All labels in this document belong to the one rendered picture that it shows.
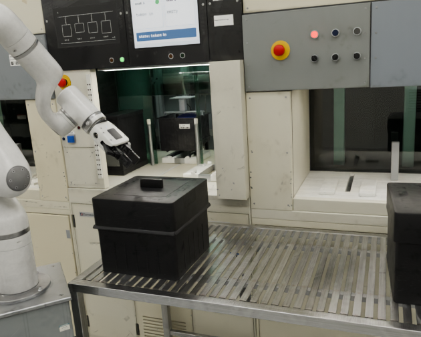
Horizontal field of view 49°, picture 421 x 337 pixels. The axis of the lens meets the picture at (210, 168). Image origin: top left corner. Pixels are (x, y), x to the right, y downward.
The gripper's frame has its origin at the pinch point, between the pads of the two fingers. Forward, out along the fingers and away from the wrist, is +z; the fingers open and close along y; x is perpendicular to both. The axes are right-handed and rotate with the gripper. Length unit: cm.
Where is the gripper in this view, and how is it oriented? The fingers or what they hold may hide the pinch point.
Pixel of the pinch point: (129, 159)
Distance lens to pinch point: 153.9
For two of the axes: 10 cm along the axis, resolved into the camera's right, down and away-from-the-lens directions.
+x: -6.1, 6.6, 4.3
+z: 7.0, 7.1, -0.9
